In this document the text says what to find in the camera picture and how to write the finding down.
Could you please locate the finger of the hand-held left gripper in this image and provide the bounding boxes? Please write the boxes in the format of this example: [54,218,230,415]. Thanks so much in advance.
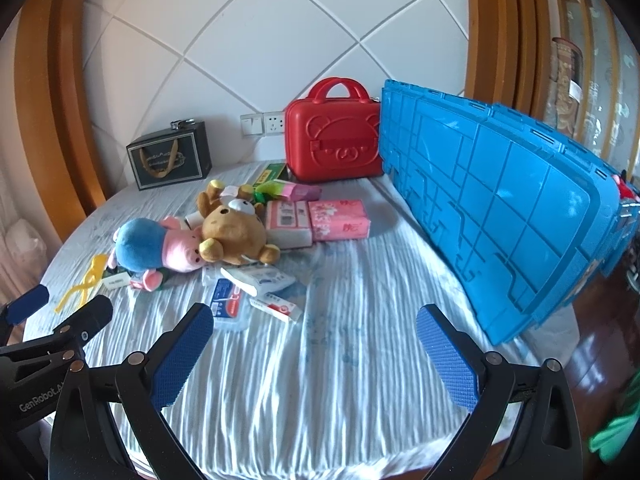
[0,284,50,343]
[0,294,114,382]

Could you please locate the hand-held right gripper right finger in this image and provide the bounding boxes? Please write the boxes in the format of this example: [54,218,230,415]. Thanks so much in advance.
[415,303,590,480]

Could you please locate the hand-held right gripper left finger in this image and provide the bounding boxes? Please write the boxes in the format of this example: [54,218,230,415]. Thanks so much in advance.
[50,303,216,480]

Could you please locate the yellow plastic tongs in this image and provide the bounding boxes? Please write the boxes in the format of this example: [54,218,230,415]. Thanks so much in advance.
[54,254,112,313]

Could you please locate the clear pack blue red label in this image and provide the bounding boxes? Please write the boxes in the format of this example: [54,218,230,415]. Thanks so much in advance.
[205,277,252,333]

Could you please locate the pink pig plush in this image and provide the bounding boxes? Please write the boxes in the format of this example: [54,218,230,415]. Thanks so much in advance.
[109,215,206,293]

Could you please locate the red white long box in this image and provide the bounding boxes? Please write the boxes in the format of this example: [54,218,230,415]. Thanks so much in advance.
[250,296,304,324]

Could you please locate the white mask pack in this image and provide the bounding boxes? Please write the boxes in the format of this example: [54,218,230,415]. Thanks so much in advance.
[220,265,296,297]

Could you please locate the brown bear plush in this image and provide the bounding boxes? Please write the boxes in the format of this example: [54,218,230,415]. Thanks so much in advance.
[195,180,281,266]

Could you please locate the blue plastic crate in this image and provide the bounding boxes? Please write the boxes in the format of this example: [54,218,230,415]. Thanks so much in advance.
[377,79,640,347]

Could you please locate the pink white tissue pack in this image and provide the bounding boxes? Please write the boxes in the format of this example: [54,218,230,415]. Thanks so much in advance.
[264,200,314,250]

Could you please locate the cloth-covered round desktop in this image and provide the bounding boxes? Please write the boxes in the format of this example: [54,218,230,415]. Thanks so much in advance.
[22,160,581,480]

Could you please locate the pale pink curtain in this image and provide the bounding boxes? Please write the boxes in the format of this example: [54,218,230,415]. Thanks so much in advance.
[0,125,38,301]

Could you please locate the pink floral tissue pack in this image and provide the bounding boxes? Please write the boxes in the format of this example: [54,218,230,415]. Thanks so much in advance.
[307,199,372,243]

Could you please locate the black gift bag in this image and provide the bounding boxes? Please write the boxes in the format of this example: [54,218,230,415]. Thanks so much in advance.
[126,125,213,192]

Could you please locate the green cloth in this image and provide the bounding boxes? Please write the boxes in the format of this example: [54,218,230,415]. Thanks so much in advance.
[589,410,640,465]

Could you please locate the green pink wipes pack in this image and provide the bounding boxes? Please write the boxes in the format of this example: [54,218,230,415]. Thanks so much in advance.
[255,180,322,204]

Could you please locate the green cardboard box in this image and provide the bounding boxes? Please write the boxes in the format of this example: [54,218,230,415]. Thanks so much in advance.
[252,162,287,186]

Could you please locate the red bear-embossed suitcase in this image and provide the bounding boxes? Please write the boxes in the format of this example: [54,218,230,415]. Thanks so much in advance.
[284,77,385,184]

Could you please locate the rolled red patterned carpet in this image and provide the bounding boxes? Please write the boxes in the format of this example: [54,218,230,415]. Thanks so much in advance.
[550,37,585,133]

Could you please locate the etched glass partition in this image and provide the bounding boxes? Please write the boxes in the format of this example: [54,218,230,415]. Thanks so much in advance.
[549,0,640,186]

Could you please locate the wooden wall panel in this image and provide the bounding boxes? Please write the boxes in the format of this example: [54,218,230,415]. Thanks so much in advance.
[14,0,112,242]
[464,0,552,121]

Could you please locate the white wall socket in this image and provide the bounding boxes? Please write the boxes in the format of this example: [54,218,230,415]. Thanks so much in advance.
[263,110,287,136]

